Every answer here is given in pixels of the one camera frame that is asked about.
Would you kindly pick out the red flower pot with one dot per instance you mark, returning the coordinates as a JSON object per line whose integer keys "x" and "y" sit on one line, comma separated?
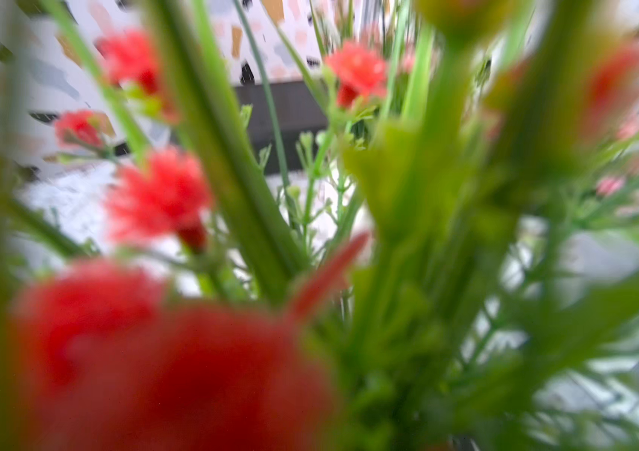
{"x": 435, "y": 312}

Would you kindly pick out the black case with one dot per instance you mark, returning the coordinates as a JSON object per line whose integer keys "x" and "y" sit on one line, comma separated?
{"x": 296, "y": 110}

